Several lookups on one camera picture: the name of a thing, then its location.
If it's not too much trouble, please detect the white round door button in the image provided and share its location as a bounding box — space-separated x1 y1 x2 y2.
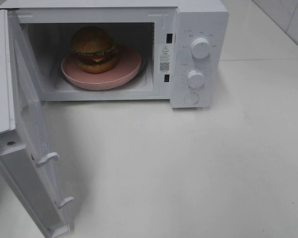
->
184 93 199 105

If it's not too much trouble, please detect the pink round plate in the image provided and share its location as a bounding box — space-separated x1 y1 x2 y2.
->
61 44 142 90

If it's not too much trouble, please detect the white timer knob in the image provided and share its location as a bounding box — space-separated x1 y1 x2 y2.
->
187 70 206 88

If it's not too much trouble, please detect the burger with lettuce and tomato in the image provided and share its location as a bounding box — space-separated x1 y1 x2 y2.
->
71 26 119 73

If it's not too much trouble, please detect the white microwave door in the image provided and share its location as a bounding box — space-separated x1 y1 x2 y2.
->
0 9 73 238

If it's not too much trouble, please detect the white warning label sticker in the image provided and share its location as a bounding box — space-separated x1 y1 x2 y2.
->
158 44 174 74

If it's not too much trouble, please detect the white microwave oven body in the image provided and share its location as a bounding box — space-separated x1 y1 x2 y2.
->
0 0 229 108

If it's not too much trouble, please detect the white upper power knob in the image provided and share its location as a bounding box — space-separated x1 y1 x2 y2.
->
189 35 211 59

